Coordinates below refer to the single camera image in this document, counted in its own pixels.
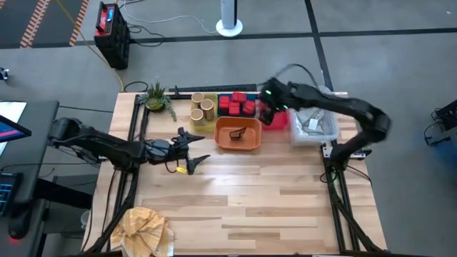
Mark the yellow checked cloth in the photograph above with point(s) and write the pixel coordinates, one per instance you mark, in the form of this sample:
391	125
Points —
141	232

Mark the red-lidded patterned spice tin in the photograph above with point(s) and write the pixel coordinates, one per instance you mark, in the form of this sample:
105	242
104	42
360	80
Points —
238	97
224	102
248	107
233	108

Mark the grey cloth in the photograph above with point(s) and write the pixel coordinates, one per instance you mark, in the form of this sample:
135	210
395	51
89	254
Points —
321	123

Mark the small potted green plant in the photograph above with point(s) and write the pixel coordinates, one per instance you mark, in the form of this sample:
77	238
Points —
156	98

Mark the computer monitor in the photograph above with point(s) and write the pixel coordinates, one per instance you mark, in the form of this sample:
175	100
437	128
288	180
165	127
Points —
10	130

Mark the clear plastic tub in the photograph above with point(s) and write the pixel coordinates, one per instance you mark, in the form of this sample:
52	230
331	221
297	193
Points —
332	132

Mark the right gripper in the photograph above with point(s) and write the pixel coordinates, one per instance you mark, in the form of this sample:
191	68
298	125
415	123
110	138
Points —
275	96

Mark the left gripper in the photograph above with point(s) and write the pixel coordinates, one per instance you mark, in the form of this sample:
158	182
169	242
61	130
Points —
180	150

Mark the white tower fan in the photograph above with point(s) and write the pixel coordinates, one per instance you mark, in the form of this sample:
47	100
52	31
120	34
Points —
228	19

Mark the black keyboard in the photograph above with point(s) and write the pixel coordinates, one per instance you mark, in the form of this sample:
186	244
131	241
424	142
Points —
5	194

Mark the small grey floor object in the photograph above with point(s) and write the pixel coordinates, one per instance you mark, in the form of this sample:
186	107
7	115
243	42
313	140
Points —
3	73

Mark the yellow plastic bin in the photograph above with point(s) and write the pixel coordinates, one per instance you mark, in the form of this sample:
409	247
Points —
214	121

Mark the computer mouse with red light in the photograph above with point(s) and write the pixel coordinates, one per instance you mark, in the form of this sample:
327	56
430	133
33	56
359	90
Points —
19	225

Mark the blue plastic bin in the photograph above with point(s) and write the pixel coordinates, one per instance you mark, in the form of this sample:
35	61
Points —
220	112

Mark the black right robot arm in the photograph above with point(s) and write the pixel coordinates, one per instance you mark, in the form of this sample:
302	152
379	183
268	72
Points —
357	110

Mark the yellow tag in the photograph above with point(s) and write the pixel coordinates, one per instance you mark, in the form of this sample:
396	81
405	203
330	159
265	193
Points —
181	170

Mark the black desk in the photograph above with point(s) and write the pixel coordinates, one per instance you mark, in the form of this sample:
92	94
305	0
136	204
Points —
35	142

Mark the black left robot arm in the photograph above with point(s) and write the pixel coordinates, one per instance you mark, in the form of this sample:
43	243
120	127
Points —
107	150

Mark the red plastic bin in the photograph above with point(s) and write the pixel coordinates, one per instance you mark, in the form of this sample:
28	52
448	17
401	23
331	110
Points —
280	121

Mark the orange plastic bin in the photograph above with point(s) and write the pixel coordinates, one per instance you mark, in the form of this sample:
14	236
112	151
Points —
221	139

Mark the black and red toolbox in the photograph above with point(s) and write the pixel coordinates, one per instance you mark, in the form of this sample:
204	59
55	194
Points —
111	37

